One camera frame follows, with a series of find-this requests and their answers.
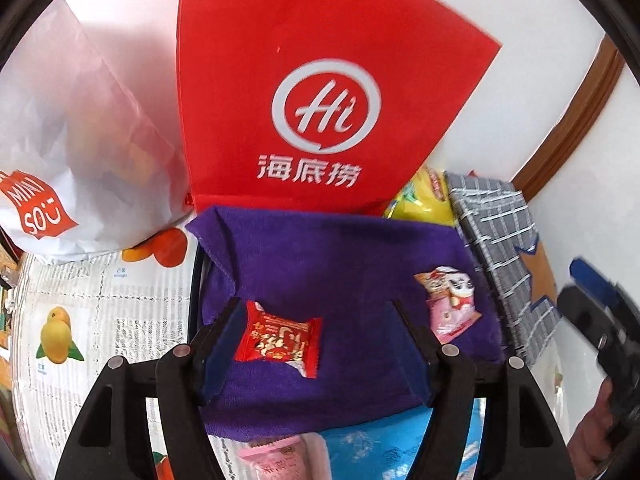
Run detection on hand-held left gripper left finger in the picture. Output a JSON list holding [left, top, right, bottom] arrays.
[[54, 297, 251, 480]]

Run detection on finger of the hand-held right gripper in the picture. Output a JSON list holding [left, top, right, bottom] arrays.
[[557, 285, 621, 353], [570, 257, 632, 311]]

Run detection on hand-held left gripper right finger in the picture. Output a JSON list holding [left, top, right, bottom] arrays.
[[389, 299, 573, 480]]

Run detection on red snack packet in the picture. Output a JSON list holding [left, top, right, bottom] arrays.
[[234, 301, 323, 380]]

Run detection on person's right hand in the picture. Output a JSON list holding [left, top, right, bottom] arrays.
[[567, 377, 615, 466]]

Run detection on pink cat snack packet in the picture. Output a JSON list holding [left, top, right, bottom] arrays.
[[414, 266, 483, 345]]

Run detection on blue tissue box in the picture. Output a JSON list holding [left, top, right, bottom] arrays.
[[320, 405, 488, 480]]

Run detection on grey checked fabric bag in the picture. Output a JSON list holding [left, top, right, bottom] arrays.
[[445, 171, 563, 361]]

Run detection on purple cloth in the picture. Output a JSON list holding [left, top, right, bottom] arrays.
[[185, 205, 506, 441]]

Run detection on pale pink snack packet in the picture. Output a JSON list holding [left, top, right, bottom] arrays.
[[237, 435, 331, 480]]

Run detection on fruit-print tablecloth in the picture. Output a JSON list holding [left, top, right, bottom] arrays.
[[10, 227, 576, 480]]

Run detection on large yellow snack bag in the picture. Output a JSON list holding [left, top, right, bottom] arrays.
[[382, 165, 457, 226]]

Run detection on white plastic bag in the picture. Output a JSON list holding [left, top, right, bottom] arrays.
[[0, 0, 193, 266]]

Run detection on red tote bag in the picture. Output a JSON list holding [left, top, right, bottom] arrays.
[[176, 0, 503, 217]]

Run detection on wooden door frame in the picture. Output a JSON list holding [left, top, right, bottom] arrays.
[[512, 35, 626, 201]]

